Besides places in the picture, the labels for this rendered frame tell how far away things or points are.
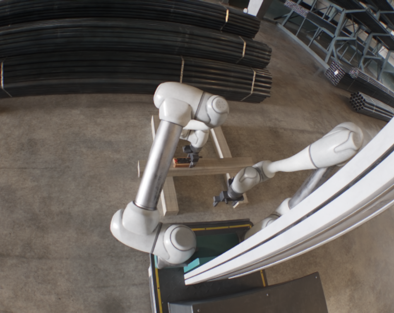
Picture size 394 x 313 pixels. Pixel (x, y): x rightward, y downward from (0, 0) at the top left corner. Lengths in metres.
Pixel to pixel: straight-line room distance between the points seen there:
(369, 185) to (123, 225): 0.86
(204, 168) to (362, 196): 1.51
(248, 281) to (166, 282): 0.49
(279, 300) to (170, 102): 0.87
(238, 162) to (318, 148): 1.18
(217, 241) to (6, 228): 1.55
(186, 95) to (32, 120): 1.89
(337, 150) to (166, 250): 0.76
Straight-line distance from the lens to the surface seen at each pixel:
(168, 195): 1.64
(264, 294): 0.83
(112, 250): 1.59
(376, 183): 0.31
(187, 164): 1.65
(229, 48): 2.48
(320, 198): 0.37
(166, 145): 0.87
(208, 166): 1.75
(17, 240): 1.82
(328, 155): 0.79
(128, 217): 0.93
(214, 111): 0.85
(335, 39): 7.70
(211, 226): 1.38
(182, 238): 0.91
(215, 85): 2.50
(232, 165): 1.85
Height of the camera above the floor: 1.55
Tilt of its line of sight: 49 degrees down
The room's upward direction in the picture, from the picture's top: 24 degrees clockwise
